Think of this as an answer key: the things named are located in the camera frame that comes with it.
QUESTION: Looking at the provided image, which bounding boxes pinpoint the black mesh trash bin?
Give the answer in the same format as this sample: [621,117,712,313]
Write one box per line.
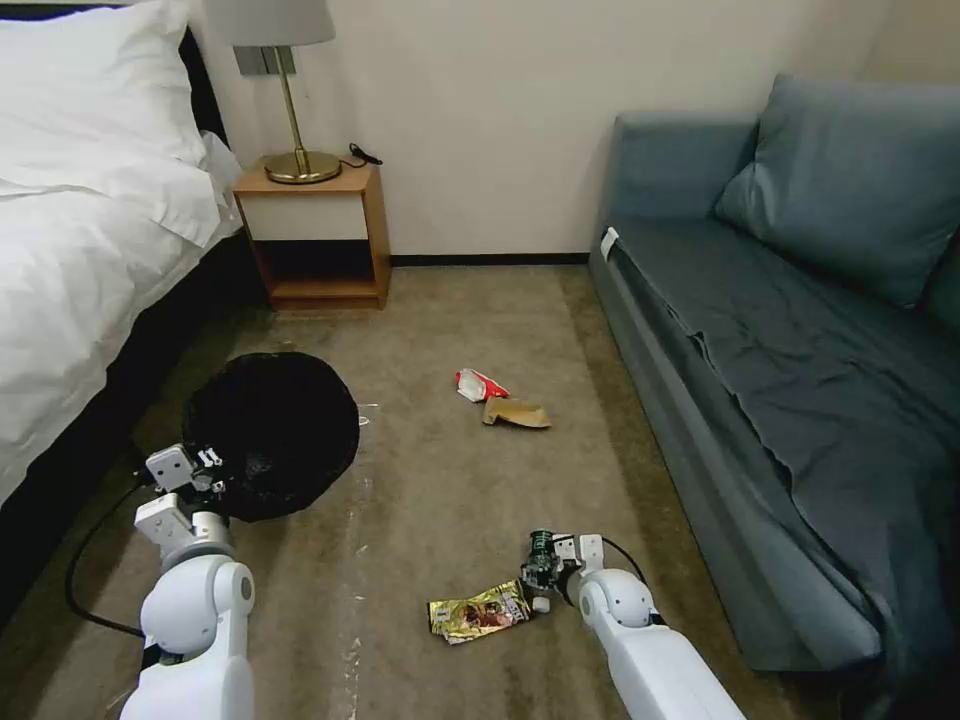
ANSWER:
[182,349,360,525]

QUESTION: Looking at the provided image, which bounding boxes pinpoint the gold snack wrapper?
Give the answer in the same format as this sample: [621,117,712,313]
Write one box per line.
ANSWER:
[426,578,536,646]

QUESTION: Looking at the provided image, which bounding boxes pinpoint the brown cardboard scrap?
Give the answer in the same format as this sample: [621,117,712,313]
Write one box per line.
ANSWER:
[480,395,554,433]

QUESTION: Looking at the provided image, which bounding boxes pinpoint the red white snack wrapper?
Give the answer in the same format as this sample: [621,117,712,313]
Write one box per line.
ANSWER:
[453,367,513,406]

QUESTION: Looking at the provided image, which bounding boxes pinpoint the blue grey sofa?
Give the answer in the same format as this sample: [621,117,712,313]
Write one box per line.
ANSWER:
[587,72,960,720]

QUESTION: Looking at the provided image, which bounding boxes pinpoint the white duvet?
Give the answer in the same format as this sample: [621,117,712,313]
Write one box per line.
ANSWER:
[0,112,246,505]

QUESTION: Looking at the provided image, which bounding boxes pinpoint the wooden nightstand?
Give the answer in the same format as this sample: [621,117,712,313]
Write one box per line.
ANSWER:
[231,154,394,313]

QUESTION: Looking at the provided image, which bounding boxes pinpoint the black baseboard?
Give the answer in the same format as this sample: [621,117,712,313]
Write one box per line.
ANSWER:
[389,254,595,268]

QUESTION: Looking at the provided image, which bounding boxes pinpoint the dark blue sofa cover sheet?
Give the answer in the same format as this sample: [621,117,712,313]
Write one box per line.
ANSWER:
[608,223,960,680]

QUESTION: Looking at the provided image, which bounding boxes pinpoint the white pillow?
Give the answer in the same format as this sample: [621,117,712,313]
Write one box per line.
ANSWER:
[0,0,208,201]

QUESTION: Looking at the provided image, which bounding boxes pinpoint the brass lamp with white shade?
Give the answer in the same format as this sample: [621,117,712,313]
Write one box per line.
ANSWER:
[203,0,344,187]

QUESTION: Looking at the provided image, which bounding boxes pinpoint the large blue sofa cushion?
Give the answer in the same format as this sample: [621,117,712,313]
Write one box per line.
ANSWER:
[713,72,960,310]

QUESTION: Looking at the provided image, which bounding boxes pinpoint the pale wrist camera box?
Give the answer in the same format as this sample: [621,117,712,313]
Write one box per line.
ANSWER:
[143,443,193,493]

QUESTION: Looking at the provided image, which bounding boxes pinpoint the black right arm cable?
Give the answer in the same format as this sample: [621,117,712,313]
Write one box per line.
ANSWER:
[602,535,651,588]

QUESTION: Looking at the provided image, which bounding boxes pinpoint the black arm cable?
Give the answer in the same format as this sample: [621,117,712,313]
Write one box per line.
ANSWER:
[65,467,163,640]
[602,535,651,588]

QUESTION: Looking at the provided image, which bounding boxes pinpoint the black bed frame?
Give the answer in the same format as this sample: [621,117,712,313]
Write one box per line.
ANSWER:
[0,25,262,625]

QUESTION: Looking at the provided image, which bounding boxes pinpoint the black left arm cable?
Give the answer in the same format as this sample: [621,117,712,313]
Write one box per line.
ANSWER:
[65,467,163,640]

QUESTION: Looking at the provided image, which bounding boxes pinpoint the grey wall switch panel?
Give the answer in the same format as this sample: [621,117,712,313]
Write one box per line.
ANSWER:
[233,45,304,77]

